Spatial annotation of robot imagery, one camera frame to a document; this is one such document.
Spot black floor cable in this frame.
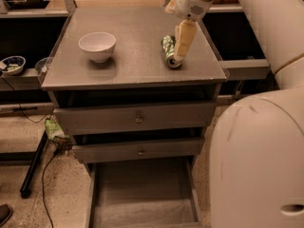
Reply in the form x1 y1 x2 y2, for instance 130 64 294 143
41 146 61 228

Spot green snack bag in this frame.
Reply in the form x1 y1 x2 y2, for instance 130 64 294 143
45 118 69 143

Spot clear plastic cup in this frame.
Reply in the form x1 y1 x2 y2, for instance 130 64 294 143
34 57 53 74

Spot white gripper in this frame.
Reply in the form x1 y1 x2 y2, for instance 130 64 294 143
164 0 214 62

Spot top grey drawer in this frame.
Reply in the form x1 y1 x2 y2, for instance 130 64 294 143
54 102 216 135

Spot green soda can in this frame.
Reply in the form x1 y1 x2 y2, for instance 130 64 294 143
161 35 181 68

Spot dark shoe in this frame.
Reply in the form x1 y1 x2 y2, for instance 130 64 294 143
0 204 12 227

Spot black metal floor bar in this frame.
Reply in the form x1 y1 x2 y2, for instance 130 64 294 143
20 132 48 199

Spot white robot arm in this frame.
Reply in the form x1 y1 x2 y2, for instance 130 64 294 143
209 0 304 228

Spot grey side shelf beam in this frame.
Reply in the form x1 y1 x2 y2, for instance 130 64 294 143
219 59 270 81

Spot grey left low shelf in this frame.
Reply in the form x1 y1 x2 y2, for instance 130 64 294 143
0 68 41 91

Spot white ceramic bowl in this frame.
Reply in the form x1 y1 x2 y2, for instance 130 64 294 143
78 32 116 63

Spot middle grey drawer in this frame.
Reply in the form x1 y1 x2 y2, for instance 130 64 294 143
72 137 204 163

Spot bottom grey open drawer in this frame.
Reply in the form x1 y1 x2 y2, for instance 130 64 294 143
85 158 203 228

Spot grey drawer cabinet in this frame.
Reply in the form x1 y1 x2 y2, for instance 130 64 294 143
41 6 228 228

